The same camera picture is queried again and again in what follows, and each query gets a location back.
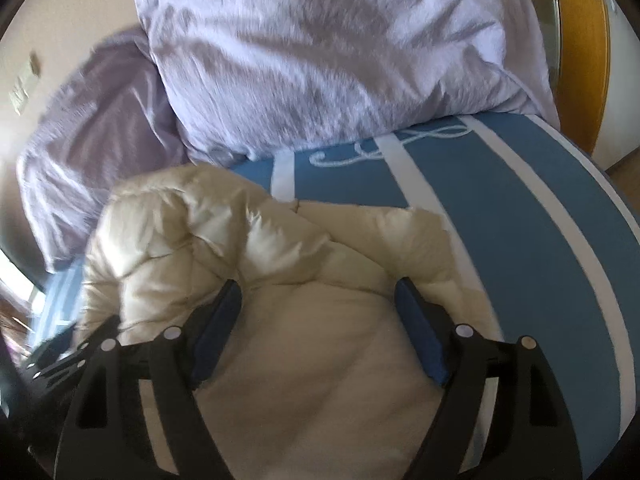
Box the blue white striped bed sheet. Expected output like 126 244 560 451
30 112 628 480

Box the window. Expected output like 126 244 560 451
0 247 46 321

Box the wooden frame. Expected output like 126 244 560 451
550 0 615 157

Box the cream puffer jacket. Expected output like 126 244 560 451
75 165 506 480

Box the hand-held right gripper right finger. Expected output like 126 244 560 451
394 277 583 480

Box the lilac pillow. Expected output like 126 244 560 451
15 25 193 273

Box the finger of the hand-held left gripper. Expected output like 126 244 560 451
22 357 96 401
37 315 121 358

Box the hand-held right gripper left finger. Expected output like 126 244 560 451
52 279 244 480

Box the beige wall switch plate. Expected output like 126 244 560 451
9 76 40 112

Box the crumpled lilac duvet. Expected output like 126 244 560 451
131 0 561 166

